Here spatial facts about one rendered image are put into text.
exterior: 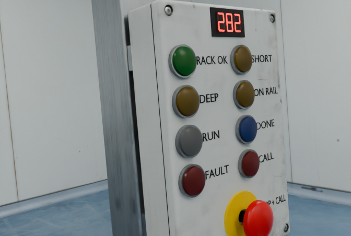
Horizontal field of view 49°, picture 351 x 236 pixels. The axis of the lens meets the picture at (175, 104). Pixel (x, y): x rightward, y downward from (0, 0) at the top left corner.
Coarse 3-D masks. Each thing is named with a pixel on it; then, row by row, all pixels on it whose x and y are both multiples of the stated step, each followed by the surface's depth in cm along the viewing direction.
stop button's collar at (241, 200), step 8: (240, 192) 39; (248, 192) 40; (232, 200) 38; (240, 200) 39; (248, 200) 40; (280, 200) 44; (232, 208) 38; (240, 208) 39; (232, 216) 38; (224, 224) 38; (232, 224) 38; (240, 224) 39; (232, 232) 38; (240, 232) 39
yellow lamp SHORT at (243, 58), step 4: (240, 48) 39; (244, 48) 39; (236, 52) 39; (240, 52) 39; (244, 52) 39; (248, 52) 39; (236, 56) 38; (240, 56) 39; (244, 56) 39; (248, 56) 39; (236, 60) 38; (240, 60) 39; (244, 60) 39; (248, 60) 39; (236, 64) 39; (240, 64) 39; (244, 64) 39; (248, 64) 39; (240, 68) 39; (244, 68) 39; (248, 68) 39; (244, 72) 40
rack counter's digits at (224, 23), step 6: (216, 12) 37; (222, 12) 38; (222, 18) 38; (228, 18) 38; (234, 18) 39; (240, 18) 39; (222, 24) 38; (228, 24) 38; (234, 24) 39; (240, 24) 39; (222, 30) 38; (228, 30) 38; (234, 30) 39; (240, 30) 39
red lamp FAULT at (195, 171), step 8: (192, 168) 34; (200, 168) 35; (184, 176) 34; (192, 176) 34; (200, 176) 35; (184, 184) 34; (192, 184) 34; (200, 184) 35; (192, 192) 34; (200, 192) 35
